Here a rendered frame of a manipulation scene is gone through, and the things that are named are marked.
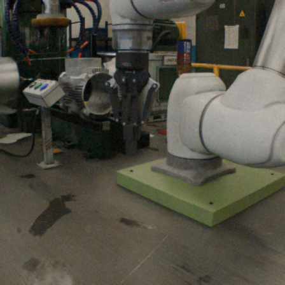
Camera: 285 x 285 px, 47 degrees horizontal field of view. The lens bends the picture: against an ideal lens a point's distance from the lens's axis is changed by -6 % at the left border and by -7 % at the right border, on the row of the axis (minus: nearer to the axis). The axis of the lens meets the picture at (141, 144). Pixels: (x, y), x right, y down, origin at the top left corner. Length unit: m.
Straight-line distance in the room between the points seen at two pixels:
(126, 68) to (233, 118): 0.25
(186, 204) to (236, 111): 0.24
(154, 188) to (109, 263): 0.29
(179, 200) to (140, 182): 0.14
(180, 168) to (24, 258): 0.47
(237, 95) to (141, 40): 0.24
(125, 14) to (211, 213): 0.45
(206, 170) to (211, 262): 0.34
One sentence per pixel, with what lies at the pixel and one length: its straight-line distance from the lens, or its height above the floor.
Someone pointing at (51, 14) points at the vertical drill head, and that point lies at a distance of 1.62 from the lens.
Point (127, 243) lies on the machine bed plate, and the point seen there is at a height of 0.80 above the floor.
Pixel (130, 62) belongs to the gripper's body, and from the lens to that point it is 0.74.
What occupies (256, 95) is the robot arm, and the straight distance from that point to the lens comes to 0.75.
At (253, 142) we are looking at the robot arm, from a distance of 0.72.
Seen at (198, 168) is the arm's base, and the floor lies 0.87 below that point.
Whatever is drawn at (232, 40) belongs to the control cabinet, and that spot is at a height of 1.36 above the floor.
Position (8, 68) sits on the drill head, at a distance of 1.46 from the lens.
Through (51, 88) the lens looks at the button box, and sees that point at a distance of 1.04.
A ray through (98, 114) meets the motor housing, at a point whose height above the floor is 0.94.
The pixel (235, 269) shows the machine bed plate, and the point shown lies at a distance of 0.63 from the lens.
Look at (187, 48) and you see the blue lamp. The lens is 1.33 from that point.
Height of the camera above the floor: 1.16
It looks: 15 degrees down
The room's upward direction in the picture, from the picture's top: straight up
